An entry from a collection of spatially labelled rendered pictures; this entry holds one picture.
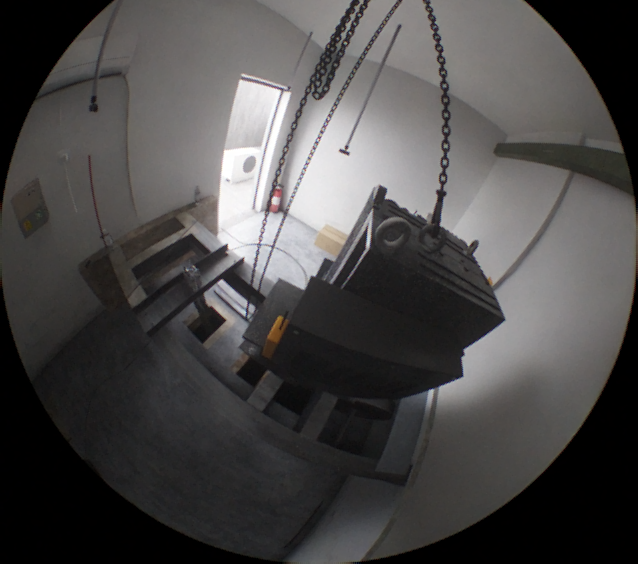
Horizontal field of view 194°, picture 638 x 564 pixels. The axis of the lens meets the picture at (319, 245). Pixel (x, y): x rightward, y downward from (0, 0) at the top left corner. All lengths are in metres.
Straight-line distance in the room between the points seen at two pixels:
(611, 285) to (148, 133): 2.92
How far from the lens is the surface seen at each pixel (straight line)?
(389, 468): 1.47
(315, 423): 1.18
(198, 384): 1.15
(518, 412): 1.27
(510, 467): 1.25
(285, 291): 1.09
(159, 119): 1.79
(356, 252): 0.52
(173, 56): 1.82
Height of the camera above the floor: 1.78
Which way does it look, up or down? 37 degrees down
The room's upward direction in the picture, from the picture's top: 24 degrees clockwise
